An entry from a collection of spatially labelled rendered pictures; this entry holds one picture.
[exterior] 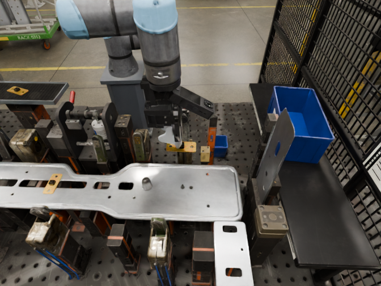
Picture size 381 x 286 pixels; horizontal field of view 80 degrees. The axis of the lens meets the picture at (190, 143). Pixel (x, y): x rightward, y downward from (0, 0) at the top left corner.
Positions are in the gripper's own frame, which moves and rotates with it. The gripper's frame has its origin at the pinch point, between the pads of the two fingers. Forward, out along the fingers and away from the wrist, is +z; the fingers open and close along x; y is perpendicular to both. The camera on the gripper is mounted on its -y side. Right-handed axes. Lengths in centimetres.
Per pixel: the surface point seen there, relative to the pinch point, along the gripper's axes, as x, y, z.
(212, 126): -15.3, -9.6, 8.2
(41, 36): -322, 249, 89
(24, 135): -17, 62, 13
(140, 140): -15.5, 17.0, 15.0
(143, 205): 6.9, 13.7, 23.0
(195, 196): 3.1, -3.6, 23.7
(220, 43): -364, -39, 124
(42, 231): 18.6, 39.8, 17.5
